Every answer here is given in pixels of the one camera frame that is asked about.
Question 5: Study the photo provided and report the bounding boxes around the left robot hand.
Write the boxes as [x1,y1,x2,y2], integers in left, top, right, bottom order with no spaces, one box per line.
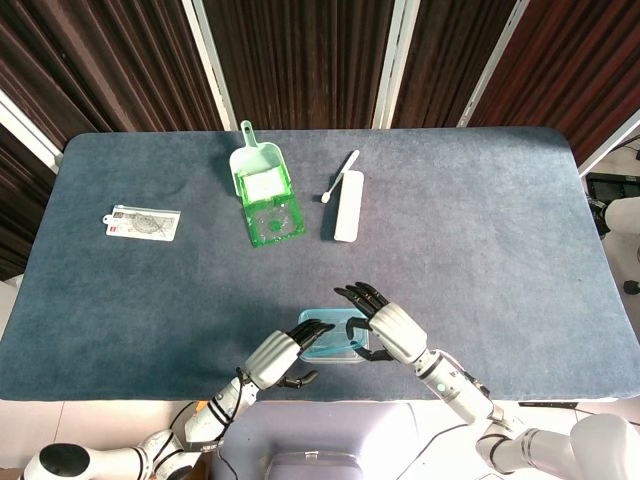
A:
[243,321,336,390]

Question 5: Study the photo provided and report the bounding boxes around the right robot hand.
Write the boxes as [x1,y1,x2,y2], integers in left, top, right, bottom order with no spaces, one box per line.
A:
[333,281,429,366]

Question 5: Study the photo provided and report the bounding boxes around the white rectangular case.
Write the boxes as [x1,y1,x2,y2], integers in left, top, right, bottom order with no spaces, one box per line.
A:
[333,170,365,244]

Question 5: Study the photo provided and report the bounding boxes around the blue felt table cover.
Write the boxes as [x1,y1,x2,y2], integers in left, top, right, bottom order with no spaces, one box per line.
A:
[0,127,640,404]

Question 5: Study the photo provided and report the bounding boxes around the green transparent plastic case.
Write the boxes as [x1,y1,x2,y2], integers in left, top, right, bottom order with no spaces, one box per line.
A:
[235,167,306,250]

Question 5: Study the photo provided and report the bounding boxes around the white pad in case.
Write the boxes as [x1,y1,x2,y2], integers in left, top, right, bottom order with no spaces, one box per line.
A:
[242,169,287,200]

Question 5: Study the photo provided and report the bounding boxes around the white small spoon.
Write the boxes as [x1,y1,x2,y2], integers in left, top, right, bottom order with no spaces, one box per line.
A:
[319,149,361,204]

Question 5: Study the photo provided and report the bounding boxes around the ruler set in clear bag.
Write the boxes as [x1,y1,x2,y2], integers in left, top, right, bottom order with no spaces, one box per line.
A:
[102,204,182,243]

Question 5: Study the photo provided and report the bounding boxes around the mint green plastic dustpan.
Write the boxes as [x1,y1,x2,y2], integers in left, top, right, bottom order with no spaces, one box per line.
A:
[229,120,291,200]

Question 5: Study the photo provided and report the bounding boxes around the black equipment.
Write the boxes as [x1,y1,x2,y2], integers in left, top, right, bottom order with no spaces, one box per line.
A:
[585,172,640,237]

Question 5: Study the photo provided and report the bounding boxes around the white rounded object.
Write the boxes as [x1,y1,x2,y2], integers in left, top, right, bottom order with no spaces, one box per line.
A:
[602,197,640,236]

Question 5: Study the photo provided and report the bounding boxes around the brown pleated curtain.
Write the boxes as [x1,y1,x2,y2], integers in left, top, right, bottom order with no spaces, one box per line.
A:
[0,0,640,281]

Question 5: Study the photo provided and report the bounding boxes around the black cable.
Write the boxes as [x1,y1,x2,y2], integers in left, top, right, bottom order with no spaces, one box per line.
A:
[168,401,199,434]

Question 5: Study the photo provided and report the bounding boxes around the white frame post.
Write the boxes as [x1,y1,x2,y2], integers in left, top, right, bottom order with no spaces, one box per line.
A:
[579,107,640,177]
[0,88,64,175]
[180,0,239,132]
[457,0,532,128]
[370,0,422,130]

